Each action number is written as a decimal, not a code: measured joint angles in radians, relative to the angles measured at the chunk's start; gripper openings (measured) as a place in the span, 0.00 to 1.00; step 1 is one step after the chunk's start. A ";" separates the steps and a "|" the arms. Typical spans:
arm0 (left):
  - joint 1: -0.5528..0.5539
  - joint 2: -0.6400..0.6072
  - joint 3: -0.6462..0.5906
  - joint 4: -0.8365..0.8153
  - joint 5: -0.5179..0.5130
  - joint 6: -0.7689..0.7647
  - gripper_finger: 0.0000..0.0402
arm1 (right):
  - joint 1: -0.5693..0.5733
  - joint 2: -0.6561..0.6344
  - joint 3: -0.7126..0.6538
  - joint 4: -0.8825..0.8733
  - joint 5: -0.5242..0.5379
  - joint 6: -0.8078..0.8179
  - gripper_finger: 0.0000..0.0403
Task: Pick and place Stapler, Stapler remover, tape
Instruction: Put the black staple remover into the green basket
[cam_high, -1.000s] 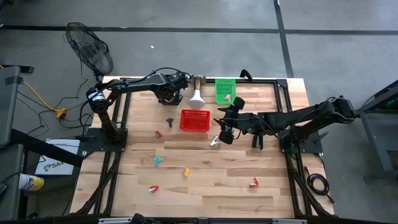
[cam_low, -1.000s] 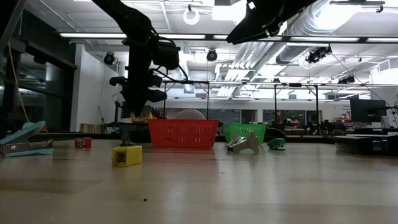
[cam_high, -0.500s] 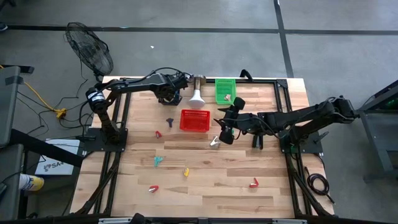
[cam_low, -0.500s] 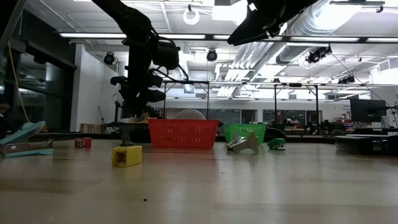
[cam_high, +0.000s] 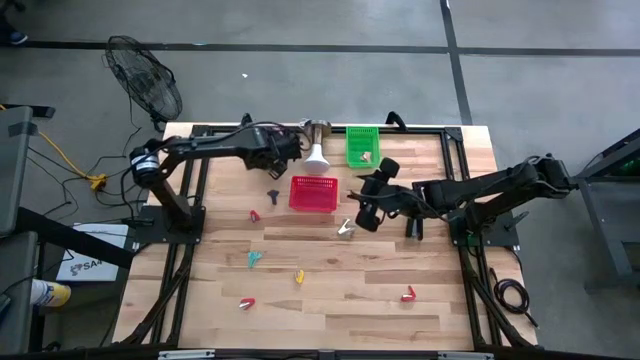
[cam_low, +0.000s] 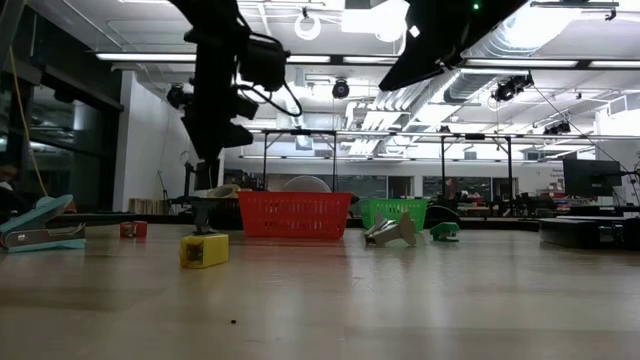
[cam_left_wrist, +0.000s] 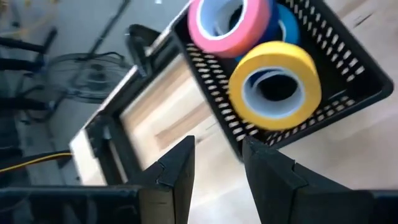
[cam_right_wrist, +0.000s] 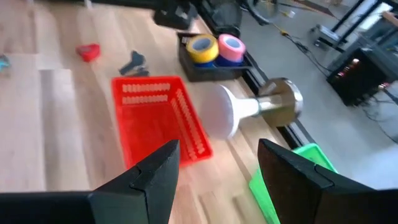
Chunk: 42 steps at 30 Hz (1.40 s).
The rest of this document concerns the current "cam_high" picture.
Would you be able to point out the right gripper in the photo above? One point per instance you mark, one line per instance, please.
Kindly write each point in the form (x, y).
(385, 196)

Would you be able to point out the beige staple remover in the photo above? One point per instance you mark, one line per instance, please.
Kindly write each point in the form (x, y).
(366, 156)

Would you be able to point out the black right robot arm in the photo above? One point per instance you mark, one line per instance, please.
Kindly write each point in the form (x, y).
(475, 190)

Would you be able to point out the green plastic basket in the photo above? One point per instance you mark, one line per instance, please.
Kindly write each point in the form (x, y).
(356, 137)

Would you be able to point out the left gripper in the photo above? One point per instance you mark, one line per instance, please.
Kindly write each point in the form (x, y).
(285, 147)

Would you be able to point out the black table clamp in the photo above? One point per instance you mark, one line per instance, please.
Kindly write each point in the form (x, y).
(246, 120)
(395, 119)

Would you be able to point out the black metal stand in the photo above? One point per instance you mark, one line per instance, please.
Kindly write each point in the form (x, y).
(600, 220)

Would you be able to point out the yellow mini stapler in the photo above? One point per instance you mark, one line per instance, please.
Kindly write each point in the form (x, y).
(299, 277)

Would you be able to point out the black staple remover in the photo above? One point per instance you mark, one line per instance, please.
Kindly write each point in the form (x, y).
(273, 195)

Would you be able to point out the red plastic basket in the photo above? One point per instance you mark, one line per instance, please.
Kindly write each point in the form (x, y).
(314, 195)

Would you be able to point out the white printed sign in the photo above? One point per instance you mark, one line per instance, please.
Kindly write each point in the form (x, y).
(100, 240)

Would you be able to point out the white yellow spray can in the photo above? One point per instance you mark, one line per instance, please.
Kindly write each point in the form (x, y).
(50, 294)

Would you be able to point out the black floor fan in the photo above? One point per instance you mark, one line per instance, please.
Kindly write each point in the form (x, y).
(145, 80)

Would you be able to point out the red white mini stapler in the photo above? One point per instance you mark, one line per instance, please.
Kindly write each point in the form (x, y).
(247, 302)

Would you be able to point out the red staple remover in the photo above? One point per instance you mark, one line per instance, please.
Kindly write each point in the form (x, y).
(255, 216)

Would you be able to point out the teal staple remover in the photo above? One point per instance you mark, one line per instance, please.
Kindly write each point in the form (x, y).
(254, 258)

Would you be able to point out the person's shoe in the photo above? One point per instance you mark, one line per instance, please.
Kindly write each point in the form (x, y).
(16, 37)

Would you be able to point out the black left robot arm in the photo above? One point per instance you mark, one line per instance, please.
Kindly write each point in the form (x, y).
(210, 145)

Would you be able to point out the silver metal bracket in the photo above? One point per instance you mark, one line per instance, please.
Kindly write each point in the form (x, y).
(187, 354)
(465, 355)

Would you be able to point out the black stand leg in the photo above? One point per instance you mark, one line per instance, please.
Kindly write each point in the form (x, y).
(75, 237)

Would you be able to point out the grey metal cart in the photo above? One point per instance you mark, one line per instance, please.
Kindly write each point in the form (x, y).
(12, 175)

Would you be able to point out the black aluminium table frame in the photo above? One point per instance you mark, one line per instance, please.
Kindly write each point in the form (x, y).
(425, 131)

